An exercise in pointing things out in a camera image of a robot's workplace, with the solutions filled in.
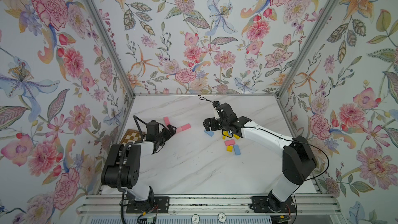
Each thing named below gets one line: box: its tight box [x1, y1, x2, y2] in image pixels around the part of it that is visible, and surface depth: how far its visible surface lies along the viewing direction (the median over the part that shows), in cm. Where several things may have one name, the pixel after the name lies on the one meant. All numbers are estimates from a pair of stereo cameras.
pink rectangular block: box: [180, 123, 192, 131], surface depth 104 cm
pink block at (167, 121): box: [163, 116, 172, 126], surface depth 109 cm
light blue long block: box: [204, 129, 215, 137], surface depth 102 cm
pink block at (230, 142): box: [224, 139, 236, 146], surface depth 97 cm
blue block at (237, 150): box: [233, 144, 241, 156], surface depth 95 cm
